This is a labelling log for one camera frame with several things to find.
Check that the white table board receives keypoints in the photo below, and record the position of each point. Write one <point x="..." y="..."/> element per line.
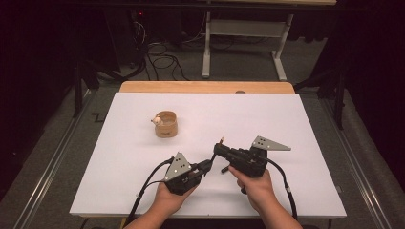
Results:
<point x="223" y="114"/>

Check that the metal floor rail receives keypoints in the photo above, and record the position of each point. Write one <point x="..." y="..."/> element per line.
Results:
<point x="359" y="178"/>
<point x="47" y="178"/>

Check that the black metal stand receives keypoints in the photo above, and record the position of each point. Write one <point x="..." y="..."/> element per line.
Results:
<point x="339" y="101"/>
<point x="77" y="95"/>

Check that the dark table grommet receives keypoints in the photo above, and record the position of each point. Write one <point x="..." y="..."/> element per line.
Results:
<point x="239" y="92"/>

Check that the black makeup brush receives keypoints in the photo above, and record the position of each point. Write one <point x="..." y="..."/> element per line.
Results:
<point x="224" y="169"/>

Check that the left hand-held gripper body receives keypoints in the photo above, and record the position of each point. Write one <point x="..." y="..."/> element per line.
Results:
<point x="181" y="175"/>

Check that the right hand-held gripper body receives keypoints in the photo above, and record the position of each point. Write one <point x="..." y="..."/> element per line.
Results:
<point x="248" y="162"/>

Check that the wooden table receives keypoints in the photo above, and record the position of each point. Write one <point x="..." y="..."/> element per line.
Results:
<point x="207" y="87"/>

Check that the person's left hand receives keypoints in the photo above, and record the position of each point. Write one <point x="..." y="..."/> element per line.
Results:
<point x="170" y="202"/>

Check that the person's right hand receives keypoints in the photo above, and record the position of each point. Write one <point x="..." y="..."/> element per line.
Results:
<point x="259" y="191"/>

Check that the tan bear pen holder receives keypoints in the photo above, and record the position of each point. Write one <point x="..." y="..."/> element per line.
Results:
<point x="167" y="130"/>

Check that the white table frame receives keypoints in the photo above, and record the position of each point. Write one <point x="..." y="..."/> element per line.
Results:
<point x="245" y="28"/>

